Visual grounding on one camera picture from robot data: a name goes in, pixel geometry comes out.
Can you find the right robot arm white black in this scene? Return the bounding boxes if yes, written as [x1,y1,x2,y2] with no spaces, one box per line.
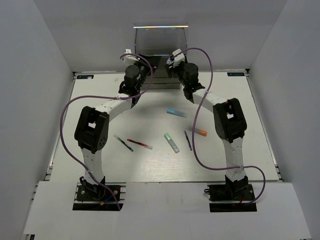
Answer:
[165,58,248,200]

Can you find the blue highlighter marker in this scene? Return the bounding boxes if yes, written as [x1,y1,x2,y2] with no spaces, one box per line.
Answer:
[166,108,187,118]

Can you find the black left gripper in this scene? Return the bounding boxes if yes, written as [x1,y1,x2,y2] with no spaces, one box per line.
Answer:
[132,53,161,91]

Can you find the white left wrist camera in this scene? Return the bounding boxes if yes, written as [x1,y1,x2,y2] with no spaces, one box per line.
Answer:
[122,48,138,65]

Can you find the green highlighter marker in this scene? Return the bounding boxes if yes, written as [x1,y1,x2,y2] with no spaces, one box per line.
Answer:
[164,133,180,154]

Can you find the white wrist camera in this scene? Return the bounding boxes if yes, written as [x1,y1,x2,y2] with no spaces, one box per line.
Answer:
[122,48,138,65]
[166,49,186,68]

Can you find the green gel pen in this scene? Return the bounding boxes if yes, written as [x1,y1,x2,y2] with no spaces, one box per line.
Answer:
[113,134,134,152]

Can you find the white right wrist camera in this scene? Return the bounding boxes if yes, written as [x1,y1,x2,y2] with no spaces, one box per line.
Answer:
[166,49,186,68]

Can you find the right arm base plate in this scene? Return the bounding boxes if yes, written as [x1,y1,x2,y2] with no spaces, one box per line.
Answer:
[204,184,257,213]

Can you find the clear acrylic drawer organizer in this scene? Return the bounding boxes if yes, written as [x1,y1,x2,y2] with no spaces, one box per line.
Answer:
[133,23,189,90]

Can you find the orange highlighter marker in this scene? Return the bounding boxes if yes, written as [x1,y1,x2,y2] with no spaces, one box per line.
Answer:
[187,126,208,137]

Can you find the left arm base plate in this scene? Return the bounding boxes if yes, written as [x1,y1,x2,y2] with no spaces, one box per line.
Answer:
[72,183,126,212]

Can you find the red gel pen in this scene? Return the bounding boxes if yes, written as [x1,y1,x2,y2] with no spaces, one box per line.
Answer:
[127,138,153,150]

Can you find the purple gel pen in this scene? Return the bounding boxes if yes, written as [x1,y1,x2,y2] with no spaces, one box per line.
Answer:
[184,130,193,151]

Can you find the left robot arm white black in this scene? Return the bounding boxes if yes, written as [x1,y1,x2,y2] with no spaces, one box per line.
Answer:
[74,61,157,200]

